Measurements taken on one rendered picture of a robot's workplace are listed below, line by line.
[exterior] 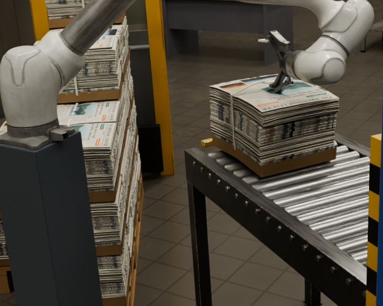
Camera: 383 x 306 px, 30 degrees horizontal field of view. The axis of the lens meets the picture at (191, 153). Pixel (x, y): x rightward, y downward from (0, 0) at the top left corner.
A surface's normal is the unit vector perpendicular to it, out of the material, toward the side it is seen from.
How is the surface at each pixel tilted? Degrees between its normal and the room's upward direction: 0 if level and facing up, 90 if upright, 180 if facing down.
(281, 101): 5
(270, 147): 94
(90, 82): 90
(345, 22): 69
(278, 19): 90
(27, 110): 92
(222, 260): 0
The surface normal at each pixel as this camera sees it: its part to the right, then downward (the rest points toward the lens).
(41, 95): 0.62, 0.21
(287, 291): -0.07, -0.94
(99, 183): 0.04, 0.36
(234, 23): -0.54, 0.33
